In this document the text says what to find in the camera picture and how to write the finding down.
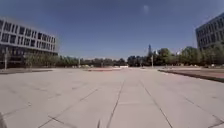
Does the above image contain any dark low planting bed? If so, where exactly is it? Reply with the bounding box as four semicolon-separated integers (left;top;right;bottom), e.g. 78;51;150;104
0;67;54;75

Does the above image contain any row of dark green trees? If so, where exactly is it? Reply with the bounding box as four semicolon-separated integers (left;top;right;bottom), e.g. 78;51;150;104
79;42;224;68

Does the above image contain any pointed dark tower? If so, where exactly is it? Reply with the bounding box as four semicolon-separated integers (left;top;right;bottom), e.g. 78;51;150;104
147;43;153;57

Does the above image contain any row of small pale trees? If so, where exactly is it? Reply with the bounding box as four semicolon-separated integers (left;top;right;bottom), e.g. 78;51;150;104
22;52;81;69

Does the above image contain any pale stone slab plaza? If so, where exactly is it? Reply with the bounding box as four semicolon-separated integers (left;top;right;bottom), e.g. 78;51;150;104
0;67;224;128

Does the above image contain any grey multi-storey building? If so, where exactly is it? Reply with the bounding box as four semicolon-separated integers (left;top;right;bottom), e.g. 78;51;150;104
195;12;224;52

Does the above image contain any white multi-storey building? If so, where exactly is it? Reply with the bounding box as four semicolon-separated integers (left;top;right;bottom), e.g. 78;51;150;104
0;17;60;69

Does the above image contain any brown raised planting bed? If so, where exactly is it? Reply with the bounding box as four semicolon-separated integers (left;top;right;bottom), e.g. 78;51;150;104
157;67;224;83

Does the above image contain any low reddish planting bed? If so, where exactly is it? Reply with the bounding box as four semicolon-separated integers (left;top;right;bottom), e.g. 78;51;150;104
87;67;122;72

